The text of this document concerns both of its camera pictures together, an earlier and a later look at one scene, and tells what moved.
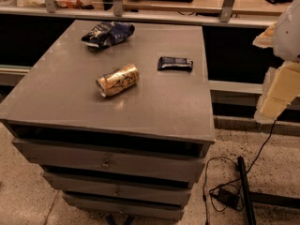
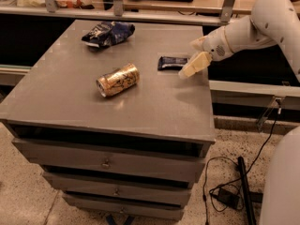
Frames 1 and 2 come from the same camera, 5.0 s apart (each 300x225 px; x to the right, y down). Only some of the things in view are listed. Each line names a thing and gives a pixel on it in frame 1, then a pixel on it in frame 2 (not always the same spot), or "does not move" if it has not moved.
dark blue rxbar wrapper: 174,64 does not move
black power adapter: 230,199 does not move
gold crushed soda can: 112,82 does not move
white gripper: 289,35 -> 216,43
